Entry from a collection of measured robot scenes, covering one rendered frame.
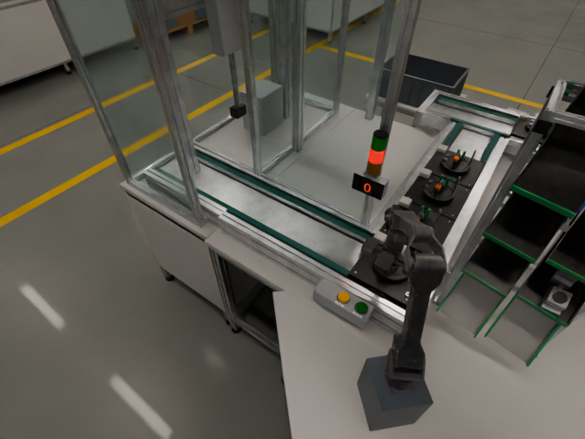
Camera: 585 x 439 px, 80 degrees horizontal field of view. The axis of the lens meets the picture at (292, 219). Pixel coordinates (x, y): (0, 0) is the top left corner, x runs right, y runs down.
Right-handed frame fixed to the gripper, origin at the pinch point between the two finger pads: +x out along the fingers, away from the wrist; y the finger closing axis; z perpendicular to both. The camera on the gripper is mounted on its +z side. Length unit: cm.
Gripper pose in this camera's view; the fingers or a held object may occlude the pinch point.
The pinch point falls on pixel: (386, 266)
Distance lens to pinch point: 122.7
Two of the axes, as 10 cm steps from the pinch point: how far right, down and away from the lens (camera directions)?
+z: -5.8, 5.8, -5.8
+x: -0.1, 7.0, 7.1
